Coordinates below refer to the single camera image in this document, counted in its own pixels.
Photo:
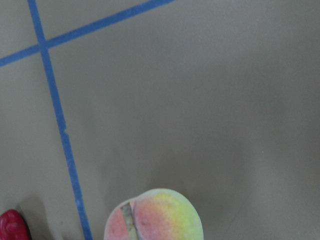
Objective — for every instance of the yellow pink peach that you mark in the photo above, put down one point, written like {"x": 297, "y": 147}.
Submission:
{"x": 158, "y": 214}

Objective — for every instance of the red chili pepper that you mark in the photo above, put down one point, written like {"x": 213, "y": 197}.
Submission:
{"x": 13, "y": 226}

